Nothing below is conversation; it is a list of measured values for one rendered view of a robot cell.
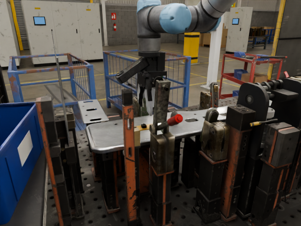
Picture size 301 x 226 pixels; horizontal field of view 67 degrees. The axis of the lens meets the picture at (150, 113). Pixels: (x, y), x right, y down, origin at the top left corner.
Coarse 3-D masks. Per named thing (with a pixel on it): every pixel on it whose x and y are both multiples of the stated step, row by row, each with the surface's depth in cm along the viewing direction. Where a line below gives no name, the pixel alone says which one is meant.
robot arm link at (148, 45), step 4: (140, 40) 71; (144, 40) 71; (148, 40) 70; (152, 40) 70; (156, 40) 71; (160, 40) 73; (140, 44) 72; (144, 44) 71; (148, 44) 71; (152, 44) 71; (156, 44) 71; (160, 44) 74; (140, 48) 72; (144, 48) 71; (148, 48) 71; (152, 48) 71; (156, 48) 72; (148, 52) 72
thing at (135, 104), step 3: (135, 99) 102; (135, 102) 101; (135, 105) 101; (138, 105) 99; (135, 108) 102; (138, 108) 99; (135, 111) 103; (138, 111) 100; (135, 114) 103; (138, 114) 100
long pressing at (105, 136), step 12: (216, 108) 104; (120, 120) 91; (144, 120) 91; (96, 132) 81; (108, 132) 81; (120, 132) 81; (144, 132) 81; (180, 132) 81; (192, 132) 80; (96, 144) 73; (108, 144) 73; (120, 144) 72; (144, 144) 74
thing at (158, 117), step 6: (156, 78) 65; (162, 78) 65; (156, 84) 63; (162, 84) 62; (168, 84) 62; (156, 90) 63; (162, 90) 62; (168, 90) 63; (156, 96) 64; (162, 96) 64; (168, 96) 64; (156, 102) 64; (162, 102) 64; (156, 108) 65; (162, 108) 66; (156, 114) 66; (162, 114) 67; (156, 120) 67; (162, 120) 68; (156, 126) 68; (156, 132) 69; (162, 132) 71
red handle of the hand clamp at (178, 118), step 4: (176, 116) 57; (180, 116) 56; (168, 120) 60; (172, 120) 58; (176, 120) 56; (180, 120) 57; (160, 124) 67; (164, 124) 64; (168, 124) 61; (172, 124) 59; (160, 128) 67
